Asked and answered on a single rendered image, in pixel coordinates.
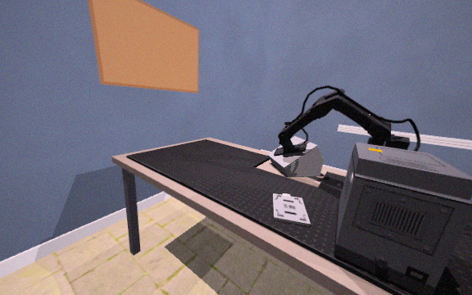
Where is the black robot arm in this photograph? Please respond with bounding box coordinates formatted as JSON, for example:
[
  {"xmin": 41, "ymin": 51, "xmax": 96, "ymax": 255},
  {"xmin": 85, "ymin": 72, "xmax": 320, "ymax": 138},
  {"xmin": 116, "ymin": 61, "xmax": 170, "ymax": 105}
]
[{"xmin": 274, "ymin": 90, "xmax": 410, "ymax": 156}]

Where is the dark grey boxy machine housing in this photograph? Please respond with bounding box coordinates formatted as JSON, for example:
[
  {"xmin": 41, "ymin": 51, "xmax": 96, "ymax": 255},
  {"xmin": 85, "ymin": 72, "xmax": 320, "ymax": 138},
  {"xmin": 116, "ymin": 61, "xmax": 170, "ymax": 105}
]
[{"xmin": 334, "ymin": 142, "xmax": 472, "ymax": 295}]

